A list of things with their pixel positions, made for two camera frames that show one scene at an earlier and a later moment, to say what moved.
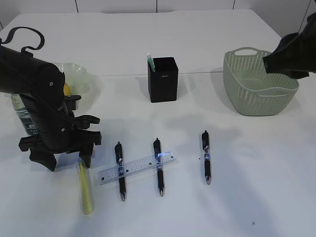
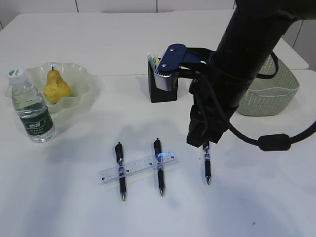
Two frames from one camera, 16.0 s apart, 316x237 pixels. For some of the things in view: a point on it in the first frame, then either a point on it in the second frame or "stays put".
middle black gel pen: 158,154 stays put
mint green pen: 150,60 stays put
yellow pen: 87,188 to 156,58
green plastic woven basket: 251,89 stays put
